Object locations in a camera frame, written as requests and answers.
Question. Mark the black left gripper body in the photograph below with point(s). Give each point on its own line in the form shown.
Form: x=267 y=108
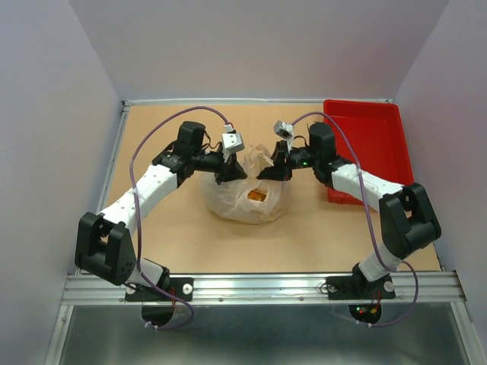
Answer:
x=208 y=161

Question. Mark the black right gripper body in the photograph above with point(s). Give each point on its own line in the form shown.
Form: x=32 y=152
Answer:
x=302 y=158

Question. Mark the orange fake pineapple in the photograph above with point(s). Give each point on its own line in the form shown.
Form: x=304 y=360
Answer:
x=256 y=195

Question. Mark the white plastic bag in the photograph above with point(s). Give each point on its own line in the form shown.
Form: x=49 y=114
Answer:
x=250 y=200

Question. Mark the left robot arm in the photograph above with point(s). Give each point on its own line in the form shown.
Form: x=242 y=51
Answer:
x=104 y=244

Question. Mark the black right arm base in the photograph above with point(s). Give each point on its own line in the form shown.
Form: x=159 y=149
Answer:
x=353 y=287

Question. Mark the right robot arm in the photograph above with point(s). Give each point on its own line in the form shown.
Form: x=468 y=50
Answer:
x=408 y=222

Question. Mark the red plastic tray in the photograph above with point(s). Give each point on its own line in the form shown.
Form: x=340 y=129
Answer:
x=375 y=132

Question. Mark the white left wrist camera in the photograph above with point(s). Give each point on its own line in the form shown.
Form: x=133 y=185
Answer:
x=231 y=142

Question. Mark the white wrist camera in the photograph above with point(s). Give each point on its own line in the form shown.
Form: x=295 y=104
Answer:
x=286 y=132
x=231 y=142

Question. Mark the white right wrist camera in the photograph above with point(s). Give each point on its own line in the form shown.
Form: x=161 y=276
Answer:
x=286 y=132

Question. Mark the aluminium front rail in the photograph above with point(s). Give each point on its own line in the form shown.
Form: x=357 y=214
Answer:
x=265 y=289

